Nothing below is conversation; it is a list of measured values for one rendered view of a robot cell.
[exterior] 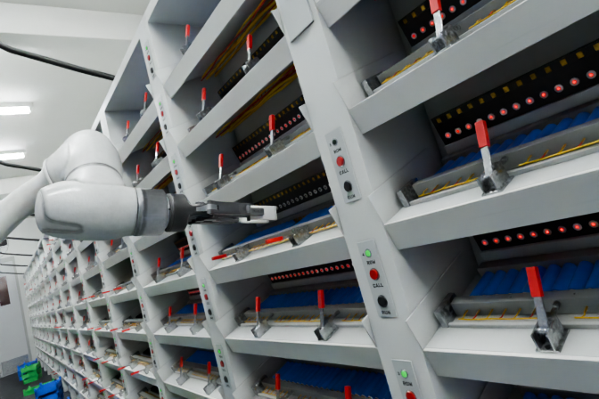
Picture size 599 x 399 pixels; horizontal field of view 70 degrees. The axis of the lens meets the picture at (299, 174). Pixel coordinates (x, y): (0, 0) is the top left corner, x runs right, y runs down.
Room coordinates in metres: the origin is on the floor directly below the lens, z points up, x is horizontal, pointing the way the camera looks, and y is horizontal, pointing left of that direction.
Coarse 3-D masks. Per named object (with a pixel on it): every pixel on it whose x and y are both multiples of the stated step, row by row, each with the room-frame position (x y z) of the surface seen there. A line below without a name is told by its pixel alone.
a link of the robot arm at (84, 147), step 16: (64, 144) 0.81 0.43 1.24; (80, 144) 0.80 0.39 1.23; (96, 144) 0.80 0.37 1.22; (112, 144) 0.86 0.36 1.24; (48, 160) 0.79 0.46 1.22; (64, 160) 0.77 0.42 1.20; (80, 160) 0.77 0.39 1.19; (96, 160) 0.77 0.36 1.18; (112, 160) 0.80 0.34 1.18; (48, 176) 0.78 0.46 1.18; (64, 176) 0.77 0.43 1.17; (16, 192) 0.79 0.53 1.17; (32, 192) 0.80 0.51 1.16; (0, 208) 0.78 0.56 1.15; (16, 208) 0.79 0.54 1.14; (32, 208) 0.81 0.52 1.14; (0, 224) 0.77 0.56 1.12; (16, 224) 0.80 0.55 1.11; (0, 240) 0.79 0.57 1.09
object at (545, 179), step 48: (480, 96) 0.65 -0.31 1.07; (528, 96) 0.61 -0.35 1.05; (576, 96) 0.57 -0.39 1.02; (480, 144) 0.53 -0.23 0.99; (528, 144) 0.53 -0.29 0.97; (576, 144) 0.49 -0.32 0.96; (384, 192) 0.67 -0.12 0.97; (432, 192) 0.64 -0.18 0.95; (480, 192) 0.55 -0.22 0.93; (528, 192) 0.48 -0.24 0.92; (576, 192) 0.45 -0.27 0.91; (432, 240) 0.61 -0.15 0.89
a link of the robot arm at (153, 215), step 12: (144, 192) 0.77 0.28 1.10; (156, 192) 0.78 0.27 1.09; (144, 204) 0.75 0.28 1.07; (156, 204) 0.77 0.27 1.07; (168, 204) 0.79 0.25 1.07; (144, 216) 0.75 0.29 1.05; (156, 216) 0.77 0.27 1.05; (168, 216) 0.79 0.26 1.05; (144, 228) 0.77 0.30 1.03; (156, 228) 0.78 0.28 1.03
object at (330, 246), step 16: (288, 208) 1.15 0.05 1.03; (304, 208) 1.09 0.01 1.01; (336, 208) 0.73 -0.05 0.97; (256, 224) 1.29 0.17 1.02; (224, 240) 1.26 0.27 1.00; (240, 240) 1.29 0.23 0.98; (320, 240) 0.79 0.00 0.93; (336, 240) 0.76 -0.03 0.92; (208, 256) 1.22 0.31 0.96; (256, 256) 1.00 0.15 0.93; (272, 256) 0.93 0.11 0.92; (288, 256) 0.89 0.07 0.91; (304, 256) 0.85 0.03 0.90; (320, 256) 0.81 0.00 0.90; (336, 256) 0.78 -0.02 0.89; (224, 272) 1.14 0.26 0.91; (240, 272) 1.08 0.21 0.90; (256, 272) 1.02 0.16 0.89; (272, 272) 0.97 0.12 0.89
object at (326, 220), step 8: (320, 216) 0.87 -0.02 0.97; (328, 216) 0.83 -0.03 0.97; (304, 224) 0.89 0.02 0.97; (312, 224) 0.87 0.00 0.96; (320, 224) 0.86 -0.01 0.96; (328, 224) 0.84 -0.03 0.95; (336, 224) 0.79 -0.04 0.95; (280, 232) 0.97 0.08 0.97; (288, 232) 0.95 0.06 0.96; (312, 232) 0.86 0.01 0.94; (256, 240) 1.06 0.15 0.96; (264, 240) 1.03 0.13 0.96; (280, 240) 0.96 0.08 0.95; (232, 248) 1.17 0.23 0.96; (256, 248) 1.04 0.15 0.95
